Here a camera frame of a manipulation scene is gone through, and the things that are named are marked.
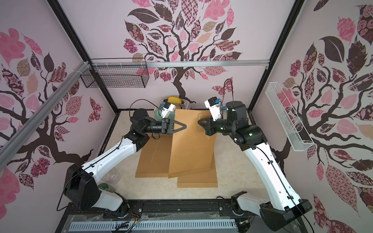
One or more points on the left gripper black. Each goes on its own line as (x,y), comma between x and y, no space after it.
(166,126)

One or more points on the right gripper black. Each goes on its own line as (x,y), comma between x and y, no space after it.
(211,126)

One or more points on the brown file bag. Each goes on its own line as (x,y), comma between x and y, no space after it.
(155,157)
(206,179)
(192,150)

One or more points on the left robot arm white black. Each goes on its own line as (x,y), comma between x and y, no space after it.
(81,180)

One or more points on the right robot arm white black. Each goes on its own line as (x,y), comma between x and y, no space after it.
(284,205)

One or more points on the mint green toaster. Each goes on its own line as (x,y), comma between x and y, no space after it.
(160,112)

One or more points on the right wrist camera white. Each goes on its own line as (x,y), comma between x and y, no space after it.
(214,106)

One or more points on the aluminium rail back wall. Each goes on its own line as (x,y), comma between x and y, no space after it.
(235,63)

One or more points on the aluminium rail wall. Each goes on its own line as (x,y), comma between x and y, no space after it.
(235,63)
(21,136)

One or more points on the black wire basket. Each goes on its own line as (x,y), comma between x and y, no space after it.
(116,73)

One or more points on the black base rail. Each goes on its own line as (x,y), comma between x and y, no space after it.
(140,210)

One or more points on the white wire shelf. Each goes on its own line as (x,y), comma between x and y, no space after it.
(281,100)

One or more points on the white slotted cable duct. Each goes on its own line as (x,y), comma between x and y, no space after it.
(151,225)

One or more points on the aluminium rail left wall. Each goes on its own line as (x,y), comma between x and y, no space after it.
(21,136)

